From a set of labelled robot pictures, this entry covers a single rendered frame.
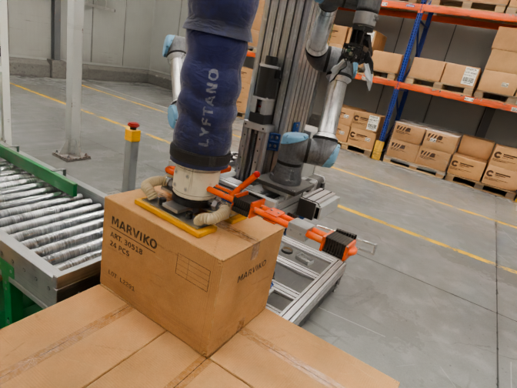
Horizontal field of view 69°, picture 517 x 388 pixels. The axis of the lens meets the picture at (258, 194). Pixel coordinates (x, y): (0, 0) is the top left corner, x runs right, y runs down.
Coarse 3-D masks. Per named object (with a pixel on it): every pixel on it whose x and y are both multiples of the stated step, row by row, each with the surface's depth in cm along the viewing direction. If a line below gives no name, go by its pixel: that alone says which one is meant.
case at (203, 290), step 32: (128, 192) 155; (160, 192) 162; (128, 224) 143; (160, 224) 135; (224, 224) 145; (256, 224) 150; (128, 256) 147; (160, 256) 136; (192, 256) 127; (224, 256) 122; (256, 256) 140; (128, 288) 151; (160, 288) 140; (192, 288) 130; (224, 288) 127; (256, 288) 150; (160, 320) 144; (192, 320) 133; (224, 320) 135
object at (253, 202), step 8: (240, 192) 134; (248, 192) 138; (232, 200) 132; (240, 200) 129; (248, 200) 132; (256, 200) 133; (264, 200) 133; (232, 208) 131; (240, 208) 131; (248, 208) 128; (248, 216) 129
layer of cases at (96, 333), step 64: (64, 320) 137; (128, 320) 144; (256, 320) 158; (0, 384) 110; (64, 384) 114; (128, 384) 118; (192, 384) 122; (256, 384) 127; (320, 384) 132; (384, 384) 138
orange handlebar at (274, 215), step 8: (168, 168) 149; (216, 192) 137; (224, 192) 136; (256, 208) 129; (264, 208) 131; (272, 208) 130; (264, 216) 127; (272, 216) 125; (280, 216) 128; (288, 216) 127; (280, 224) 124; (312, 232) 119; (320, 232) 121; (320, 240) 117; (352, 248) 114
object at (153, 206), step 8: (136, 200) 145; (144, 200) 145; (152, 200) 146; (160, 200) 143; (144, 208) 143; (152, 208) 141; (160, 208) 141; (160, 216) 139; (168, 216) 137; (176, 216) 137; (184, 216) 138; (192, 216) 138; (176, 224) 135; (184, 224) 134; (192, 224) 134; (192, 232) 131; (200, 232) 130; (208, 232) 134
